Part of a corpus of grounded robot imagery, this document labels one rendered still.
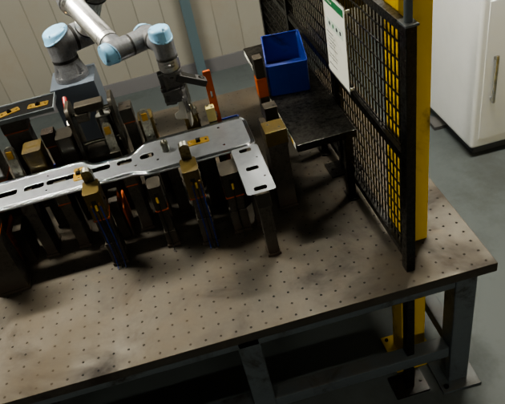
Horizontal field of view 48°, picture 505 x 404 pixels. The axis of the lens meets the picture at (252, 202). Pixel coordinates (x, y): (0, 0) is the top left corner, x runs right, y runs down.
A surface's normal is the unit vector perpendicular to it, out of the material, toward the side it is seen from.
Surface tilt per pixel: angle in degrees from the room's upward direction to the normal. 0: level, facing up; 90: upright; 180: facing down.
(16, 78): 90
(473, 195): 0
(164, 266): 0
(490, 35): 90
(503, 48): 90
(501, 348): 0
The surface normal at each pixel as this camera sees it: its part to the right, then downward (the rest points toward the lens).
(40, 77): 0.21, 0.59
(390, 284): -0.17, -0.76
